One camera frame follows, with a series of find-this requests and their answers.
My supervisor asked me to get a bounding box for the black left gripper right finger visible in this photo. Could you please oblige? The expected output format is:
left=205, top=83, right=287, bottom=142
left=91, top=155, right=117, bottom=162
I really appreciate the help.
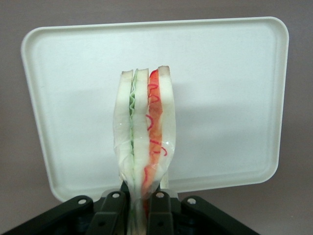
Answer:
left=146, top=183, right=260, bottom=235

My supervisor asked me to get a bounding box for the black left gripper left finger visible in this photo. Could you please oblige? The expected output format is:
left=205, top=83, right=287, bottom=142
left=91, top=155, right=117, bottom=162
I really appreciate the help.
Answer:
left=0, top=182, right=132, bottom=235

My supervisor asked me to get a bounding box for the triangle sandwich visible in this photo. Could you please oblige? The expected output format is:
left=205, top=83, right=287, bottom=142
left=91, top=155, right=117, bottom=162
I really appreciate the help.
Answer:
left=112, top=64, right=178, bottom=235

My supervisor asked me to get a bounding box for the cream plastic tray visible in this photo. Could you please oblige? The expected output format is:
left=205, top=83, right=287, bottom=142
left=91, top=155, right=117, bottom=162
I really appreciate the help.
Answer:
left=20, top=16, right=291, bottom=203

